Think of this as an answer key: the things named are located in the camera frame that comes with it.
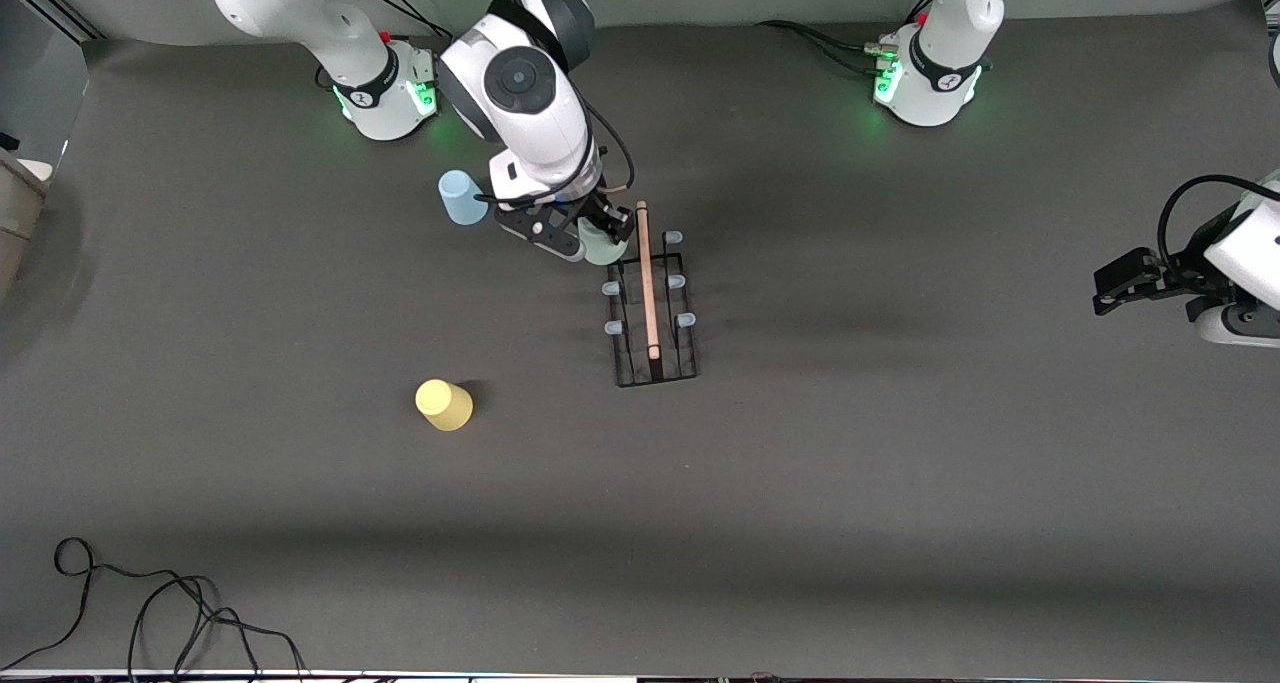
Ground beige box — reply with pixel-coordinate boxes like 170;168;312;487
0;133;53;296

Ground black wire cup rack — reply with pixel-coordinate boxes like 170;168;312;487
601;201;700;389

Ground black frame rail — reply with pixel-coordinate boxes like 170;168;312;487
0;0;107;44

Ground thin black loose cable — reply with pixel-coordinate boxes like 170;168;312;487
0;537;307;683

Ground yellow plastic cup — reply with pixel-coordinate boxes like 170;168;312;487
415;379;475;433

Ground pale green plastic cup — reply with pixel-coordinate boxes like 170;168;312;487
580;218;630;267

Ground light blue plastic cup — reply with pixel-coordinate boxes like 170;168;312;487
438;170;492;227

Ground black left arm base cables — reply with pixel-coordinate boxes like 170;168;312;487
755;0;936;76

